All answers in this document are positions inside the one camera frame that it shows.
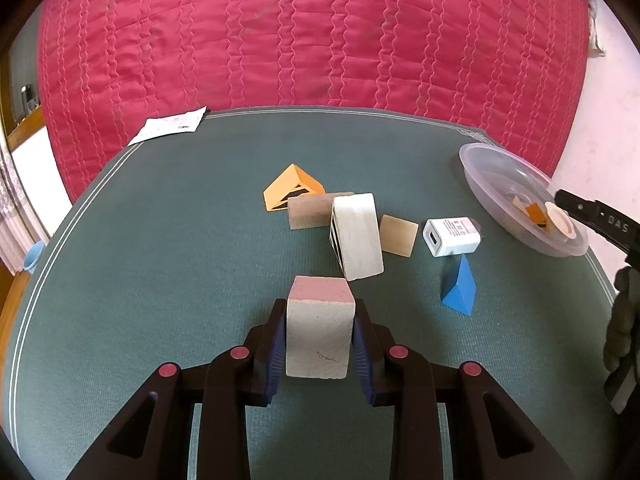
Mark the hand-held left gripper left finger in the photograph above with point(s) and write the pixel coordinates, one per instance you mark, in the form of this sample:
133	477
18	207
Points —
275	360

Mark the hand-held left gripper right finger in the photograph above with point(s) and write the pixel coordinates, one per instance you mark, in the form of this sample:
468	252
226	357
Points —
361	360

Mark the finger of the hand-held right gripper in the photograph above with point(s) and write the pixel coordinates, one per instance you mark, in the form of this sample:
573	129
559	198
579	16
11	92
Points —
607	222

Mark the pink-topped pale wooden block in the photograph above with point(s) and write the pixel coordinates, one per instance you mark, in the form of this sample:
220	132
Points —
317	330

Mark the blue triangular prism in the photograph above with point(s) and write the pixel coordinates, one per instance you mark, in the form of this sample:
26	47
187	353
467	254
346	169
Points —
460	290

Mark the clear plastic bowl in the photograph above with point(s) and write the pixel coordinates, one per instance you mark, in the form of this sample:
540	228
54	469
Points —
492	180

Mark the white block with black stripes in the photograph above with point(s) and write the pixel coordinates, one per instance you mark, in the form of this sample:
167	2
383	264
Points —
357	235

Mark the thin tan square tile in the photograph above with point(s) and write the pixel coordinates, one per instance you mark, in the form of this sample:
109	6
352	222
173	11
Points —
398	235

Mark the white charger plug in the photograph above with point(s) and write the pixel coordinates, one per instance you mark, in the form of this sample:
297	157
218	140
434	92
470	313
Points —
452	236

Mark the brown wooden block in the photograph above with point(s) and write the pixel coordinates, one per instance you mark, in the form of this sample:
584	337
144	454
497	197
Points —
310	210

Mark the orange striped triangular prism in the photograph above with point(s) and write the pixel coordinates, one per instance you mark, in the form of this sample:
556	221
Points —
287	187

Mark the person's right hand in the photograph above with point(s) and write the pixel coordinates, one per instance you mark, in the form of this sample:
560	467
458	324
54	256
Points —
625	340

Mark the small orange striped block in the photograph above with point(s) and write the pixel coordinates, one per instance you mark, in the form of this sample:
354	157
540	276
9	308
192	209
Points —
535	212

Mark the small pale wooden piece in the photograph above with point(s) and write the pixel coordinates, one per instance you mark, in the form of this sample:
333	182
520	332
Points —
518	202

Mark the white paper sheet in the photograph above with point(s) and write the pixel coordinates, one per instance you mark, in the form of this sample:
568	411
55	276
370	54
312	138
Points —
170	126

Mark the light blue cup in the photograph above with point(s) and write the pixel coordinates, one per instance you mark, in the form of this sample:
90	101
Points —
34	257

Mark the red quilted blanket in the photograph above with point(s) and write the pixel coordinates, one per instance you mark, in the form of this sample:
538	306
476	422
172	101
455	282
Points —
310	35

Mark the wooden shelf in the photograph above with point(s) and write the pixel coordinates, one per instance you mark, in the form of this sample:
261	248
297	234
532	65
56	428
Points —
25	127

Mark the small dark bottle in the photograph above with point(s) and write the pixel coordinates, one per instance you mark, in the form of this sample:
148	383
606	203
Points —
27	100

